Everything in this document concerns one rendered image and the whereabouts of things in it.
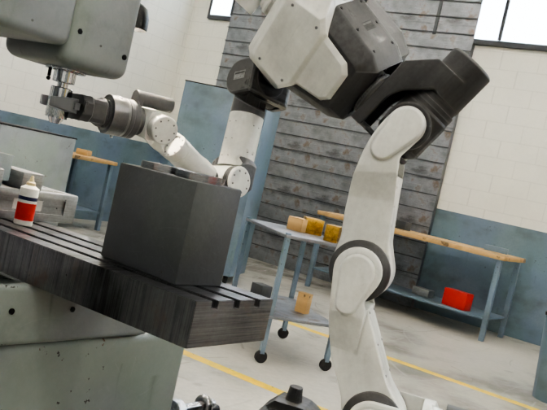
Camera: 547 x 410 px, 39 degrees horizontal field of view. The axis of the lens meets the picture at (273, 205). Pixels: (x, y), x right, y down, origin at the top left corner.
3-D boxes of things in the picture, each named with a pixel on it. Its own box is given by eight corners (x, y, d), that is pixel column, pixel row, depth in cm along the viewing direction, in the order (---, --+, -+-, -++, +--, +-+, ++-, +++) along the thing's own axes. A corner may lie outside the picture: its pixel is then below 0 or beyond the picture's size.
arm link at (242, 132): (222, 202, 205) (241, 123, 209) (257, 205, 196) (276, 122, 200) (190, 190, 197) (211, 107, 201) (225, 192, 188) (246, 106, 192)
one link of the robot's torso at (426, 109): (449, 127, 186) (414, 93, 188) (448, 120, 173) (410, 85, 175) (411, 166, 188) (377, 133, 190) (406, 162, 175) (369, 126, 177)
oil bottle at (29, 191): (24, 223, 172) (34, 175, 171) (36, 227, 169) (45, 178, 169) (9, 221, 168) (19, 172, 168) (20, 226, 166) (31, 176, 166)
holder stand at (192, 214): (146, 259, 159) (167, 164, 159) (221, 286, 145) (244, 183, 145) (99, 255, 150) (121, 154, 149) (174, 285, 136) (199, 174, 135)
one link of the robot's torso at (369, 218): (386, 303, 191) (446, 124, 188) (377, 312, 174) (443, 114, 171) (328, 283, 195) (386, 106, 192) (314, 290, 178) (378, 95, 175)
